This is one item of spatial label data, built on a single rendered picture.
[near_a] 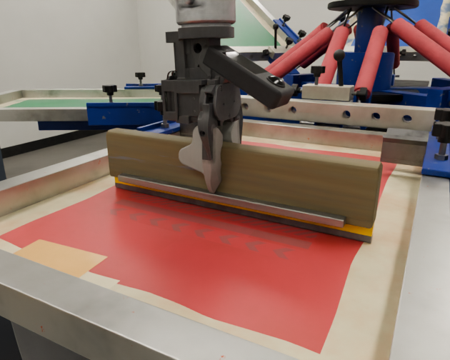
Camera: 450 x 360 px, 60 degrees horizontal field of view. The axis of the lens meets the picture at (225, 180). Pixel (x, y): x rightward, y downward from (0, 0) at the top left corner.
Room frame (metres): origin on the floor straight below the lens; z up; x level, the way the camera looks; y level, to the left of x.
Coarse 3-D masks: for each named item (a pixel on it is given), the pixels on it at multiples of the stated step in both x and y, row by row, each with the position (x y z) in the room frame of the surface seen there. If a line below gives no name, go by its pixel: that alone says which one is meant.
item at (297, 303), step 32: (160, 256) 0.39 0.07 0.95; (192, 256) 0.39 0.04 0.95; (224, 256) 0.39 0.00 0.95; (256, 256) 0.39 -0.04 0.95; (320, 256) 0.39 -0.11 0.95; (352, 256) 0.39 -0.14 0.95; (160, 288) 0.33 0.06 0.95; (192, 288) 0.33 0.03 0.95; (224, 288) 0.33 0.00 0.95; (256, 288) 0.33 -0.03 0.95; (288, 288) 0.33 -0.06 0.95; (320, 288) 0.33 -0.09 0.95; (224, 320) 0.28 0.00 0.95; (256, 320) 0.28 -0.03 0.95; (288, 320) 0.28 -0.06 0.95; (320, 320) 0.28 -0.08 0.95; (320, 352) 0.24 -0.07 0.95
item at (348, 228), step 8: (128, 184) 0.60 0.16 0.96; (168, 192) 0.56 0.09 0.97; (200, 200) 0.53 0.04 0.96; (208, 200) 0.53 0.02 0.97; (240, 208) 0.50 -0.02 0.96; (280, 216) 0.47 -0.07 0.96; (320, 224) 0.45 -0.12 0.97; (352, 232) 0.43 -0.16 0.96; (360, 232) 0.42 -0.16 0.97; (368, 232) 0.42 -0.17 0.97
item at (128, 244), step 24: (264, 144) 0.91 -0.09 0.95; (120, 192) 0.59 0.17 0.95; (48, 216) 0.50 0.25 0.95; (72, 216) 0.50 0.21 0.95; (96, 216) 0.50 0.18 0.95; (24, 240) 0.43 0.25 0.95; (48, 240) 0.43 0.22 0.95; (72, 240) 0.43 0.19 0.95; (96, 240) 0.43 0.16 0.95; (120, 240) 0.43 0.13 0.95; (144, 240) 0.43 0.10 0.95; (168, 240) 0.43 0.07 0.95; (120, 264) 0.37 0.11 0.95
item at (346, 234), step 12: (144, 192) 0.58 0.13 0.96; (156, 192) 0.57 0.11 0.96; (204, 204) 0.53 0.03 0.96; (216, 204) 0.52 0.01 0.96; (252, 216) 0.49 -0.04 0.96; (264, 216) 0.48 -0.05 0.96; (276, 216) 0.47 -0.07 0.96; (312, 228) 0.45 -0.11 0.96; (324, 228) 0.44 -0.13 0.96; (360, 240) 0.42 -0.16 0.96
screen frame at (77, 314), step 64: (256, 128) 0.99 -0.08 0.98; (320, 128) 0.92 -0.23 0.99; (0, 192) 0.50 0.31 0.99; (448, 192) 0.50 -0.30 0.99; (0, 256) 0.33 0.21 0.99; (448, 256) 0.33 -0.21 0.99; (64, 320) 0.25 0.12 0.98; (128, 320) 0.24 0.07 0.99; (192, 320) 0.24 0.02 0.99; (448, 320) 0.24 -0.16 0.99
